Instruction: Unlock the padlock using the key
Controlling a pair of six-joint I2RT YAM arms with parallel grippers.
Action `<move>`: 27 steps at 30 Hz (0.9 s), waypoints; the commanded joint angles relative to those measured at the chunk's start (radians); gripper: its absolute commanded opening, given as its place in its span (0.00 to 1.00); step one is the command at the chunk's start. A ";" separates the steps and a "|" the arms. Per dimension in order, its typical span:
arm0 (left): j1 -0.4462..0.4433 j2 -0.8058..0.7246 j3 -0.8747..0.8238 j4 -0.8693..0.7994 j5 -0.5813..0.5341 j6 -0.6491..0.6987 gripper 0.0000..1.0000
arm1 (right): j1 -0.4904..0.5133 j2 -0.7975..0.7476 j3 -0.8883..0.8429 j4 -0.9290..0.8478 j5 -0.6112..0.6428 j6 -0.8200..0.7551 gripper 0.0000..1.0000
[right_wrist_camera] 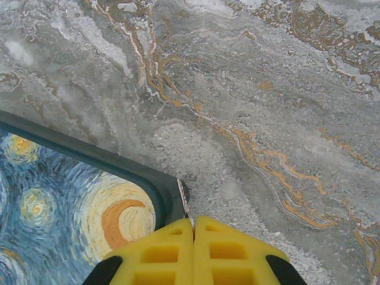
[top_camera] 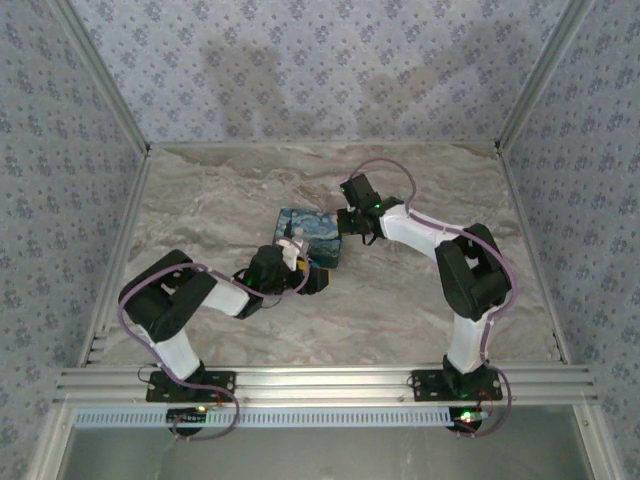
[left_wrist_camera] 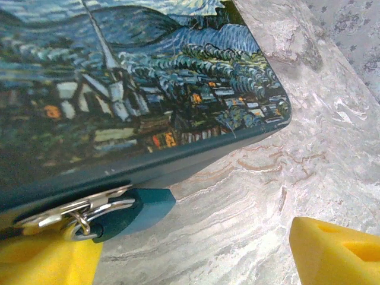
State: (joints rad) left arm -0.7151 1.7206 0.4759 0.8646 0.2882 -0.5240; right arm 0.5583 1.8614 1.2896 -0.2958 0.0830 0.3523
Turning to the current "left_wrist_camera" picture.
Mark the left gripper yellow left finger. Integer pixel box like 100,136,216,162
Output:
0,227,105,285

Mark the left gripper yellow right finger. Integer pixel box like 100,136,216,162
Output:
291,216,380,285

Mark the small blue padlock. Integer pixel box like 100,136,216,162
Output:
69,188,178,245

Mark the starry night print tin box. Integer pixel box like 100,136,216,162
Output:
0,0,293,240

